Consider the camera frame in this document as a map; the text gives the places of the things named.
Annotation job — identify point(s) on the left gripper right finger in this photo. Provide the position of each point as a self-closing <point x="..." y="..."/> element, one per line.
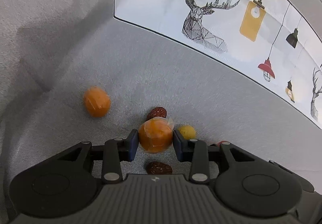
<point x="195" y="152"/>

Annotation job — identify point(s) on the dark red date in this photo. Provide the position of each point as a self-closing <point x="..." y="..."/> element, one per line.
<point x="158" y="168"/>
<point x="157" y="112"/>

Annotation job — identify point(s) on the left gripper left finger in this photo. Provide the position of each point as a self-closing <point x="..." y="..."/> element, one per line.
<point x="115" y="151"/>

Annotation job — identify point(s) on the small yellow fruit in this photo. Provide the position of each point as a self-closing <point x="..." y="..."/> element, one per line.
<point x="187" y="132"/>

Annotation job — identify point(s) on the grey printed sofa cover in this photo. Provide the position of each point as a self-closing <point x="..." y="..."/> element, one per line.
<point x="52" y="51"/>

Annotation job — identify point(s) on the orange fruit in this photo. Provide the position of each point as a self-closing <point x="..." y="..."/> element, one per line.
<point x="155" y="135"/>
<point x="97" y="102"/>

